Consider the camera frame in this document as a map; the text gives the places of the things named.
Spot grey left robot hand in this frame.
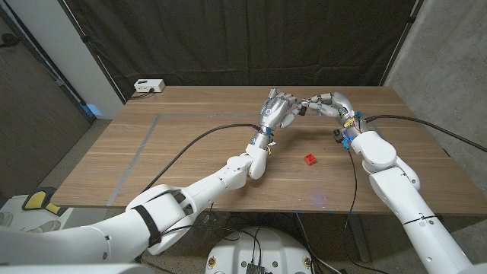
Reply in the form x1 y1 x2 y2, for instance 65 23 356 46
255 88 305 140

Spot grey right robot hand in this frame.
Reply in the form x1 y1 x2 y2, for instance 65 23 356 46
301 91 368 144

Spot black curtain backdrop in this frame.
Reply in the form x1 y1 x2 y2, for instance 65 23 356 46
60 0 423 100

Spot black backdrop stand pole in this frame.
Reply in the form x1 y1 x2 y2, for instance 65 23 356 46
379 0 424 88
56 0 127 104

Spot clear plastic bag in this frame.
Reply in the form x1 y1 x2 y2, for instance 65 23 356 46
201 211 231 244

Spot white power box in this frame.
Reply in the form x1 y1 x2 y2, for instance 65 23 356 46
133 78 166 94

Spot grey table leg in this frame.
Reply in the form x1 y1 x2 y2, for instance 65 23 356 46
345 213 371 263

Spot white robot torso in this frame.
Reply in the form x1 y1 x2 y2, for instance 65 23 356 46
205 227 316 274

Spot grey tape outline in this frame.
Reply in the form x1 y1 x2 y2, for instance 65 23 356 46
107 112 381 209

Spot yellow and black tool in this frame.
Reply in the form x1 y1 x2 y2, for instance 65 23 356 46
21 186 68 217

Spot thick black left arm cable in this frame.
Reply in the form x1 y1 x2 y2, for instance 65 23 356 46
142 123 263 193

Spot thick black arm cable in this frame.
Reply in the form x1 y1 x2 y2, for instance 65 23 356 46
364 113 487 153
142 123 263 193

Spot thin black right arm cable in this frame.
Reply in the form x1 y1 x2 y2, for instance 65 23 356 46
344 148 358 229

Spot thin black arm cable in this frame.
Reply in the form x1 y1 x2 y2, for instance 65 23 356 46
159 203 241 244
344 148 358 229

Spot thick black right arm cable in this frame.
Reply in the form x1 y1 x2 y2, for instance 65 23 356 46
364 113 487 153

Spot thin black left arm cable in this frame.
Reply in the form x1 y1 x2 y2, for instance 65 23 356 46
159 203 241 244

